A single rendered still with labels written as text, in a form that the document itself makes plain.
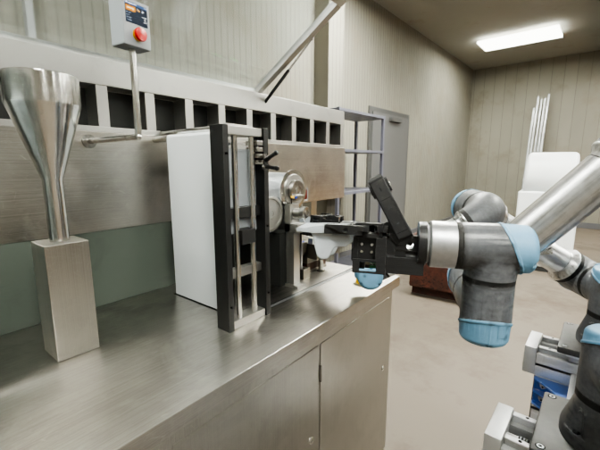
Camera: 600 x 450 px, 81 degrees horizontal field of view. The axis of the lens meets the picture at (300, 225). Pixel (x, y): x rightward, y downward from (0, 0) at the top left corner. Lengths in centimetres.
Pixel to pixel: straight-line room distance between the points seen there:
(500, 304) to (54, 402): 81
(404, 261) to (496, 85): 945
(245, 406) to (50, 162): 70
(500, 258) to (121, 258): 109
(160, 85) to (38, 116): 55
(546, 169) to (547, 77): 470
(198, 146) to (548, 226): 88
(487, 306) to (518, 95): 930
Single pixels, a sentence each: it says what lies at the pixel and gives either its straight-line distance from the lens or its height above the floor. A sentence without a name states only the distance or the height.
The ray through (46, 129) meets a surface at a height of 142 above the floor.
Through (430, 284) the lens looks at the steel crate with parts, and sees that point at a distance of 384.
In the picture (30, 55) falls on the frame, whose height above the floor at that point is 162.
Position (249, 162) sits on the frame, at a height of 135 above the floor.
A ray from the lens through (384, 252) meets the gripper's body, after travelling 58.
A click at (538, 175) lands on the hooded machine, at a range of 534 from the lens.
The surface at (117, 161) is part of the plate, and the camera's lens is 127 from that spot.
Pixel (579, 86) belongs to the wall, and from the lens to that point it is 971.
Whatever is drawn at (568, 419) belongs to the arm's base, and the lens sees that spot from 94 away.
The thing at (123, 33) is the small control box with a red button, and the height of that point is 163.
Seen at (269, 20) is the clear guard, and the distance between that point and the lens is 142.
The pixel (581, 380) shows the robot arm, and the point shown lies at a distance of 90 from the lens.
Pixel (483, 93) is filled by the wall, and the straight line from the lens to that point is 1001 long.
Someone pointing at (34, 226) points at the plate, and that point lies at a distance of 120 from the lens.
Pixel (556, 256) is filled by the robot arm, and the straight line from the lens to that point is 138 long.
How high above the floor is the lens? 134
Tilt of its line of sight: 10 degrees down
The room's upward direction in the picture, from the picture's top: straight up
